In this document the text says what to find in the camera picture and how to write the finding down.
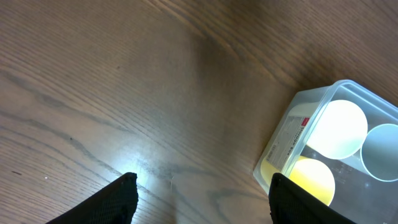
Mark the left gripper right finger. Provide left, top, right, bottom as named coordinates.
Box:
left=269, top=173, right=354, bottom=224

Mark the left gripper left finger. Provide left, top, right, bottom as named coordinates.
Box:
left=49, top=172, right=139, bottom=224

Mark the yellow plastic cup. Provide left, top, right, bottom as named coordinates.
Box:
left=256, top=156, right=336, bottom=206

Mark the white plastic cup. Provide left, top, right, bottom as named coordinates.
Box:
left=289, top=100, right=368, bottom=160

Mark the grey plastic cup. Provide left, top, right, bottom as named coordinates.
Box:
left=360, top=124, right=397, bottom=182

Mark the clear plastic container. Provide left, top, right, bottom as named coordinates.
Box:
left=253, top=80, right=397, bottom=223

